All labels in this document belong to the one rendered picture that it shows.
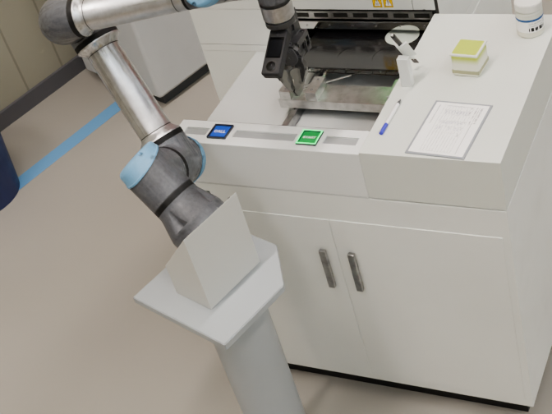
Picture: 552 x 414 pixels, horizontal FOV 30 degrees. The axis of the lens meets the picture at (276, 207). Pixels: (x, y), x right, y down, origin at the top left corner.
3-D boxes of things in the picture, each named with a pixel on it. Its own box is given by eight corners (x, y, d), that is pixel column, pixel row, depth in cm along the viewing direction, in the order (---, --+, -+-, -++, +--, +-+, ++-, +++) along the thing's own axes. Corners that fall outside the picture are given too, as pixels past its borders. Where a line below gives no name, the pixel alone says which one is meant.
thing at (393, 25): (301, 44, 317) (294, 18, 311) (439, 48, 297) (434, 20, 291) (299, 48, 316) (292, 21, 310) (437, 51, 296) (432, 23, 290)
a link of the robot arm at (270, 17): (282, 10, 232) (251, 10, 236) (287, 27, 235) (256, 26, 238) (296, -8, 237) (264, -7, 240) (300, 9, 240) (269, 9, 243)
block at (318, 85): (316, 84, 292) (314, 75, 290) (328, 84, 291) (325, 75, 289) (305, 100, 287) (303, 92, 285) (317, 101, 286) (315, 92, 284)
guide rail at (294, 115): (331, 58, 312) (328, 49, 310) (337, 58, 311) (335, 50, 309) (264, 163, 280) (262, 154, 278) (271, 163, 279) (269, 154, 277)
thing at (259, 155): (197, 158, 289) (182, 118, 280) (381, 173, 264) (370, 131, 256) (182, 180, 283) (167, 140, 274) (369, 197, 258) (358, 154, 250)
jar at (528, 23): (520, 24, 275) (517, -7, 269) (547, 24, 271) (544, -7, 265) (513, 39, 270) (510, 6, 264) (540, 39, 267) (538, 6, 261)
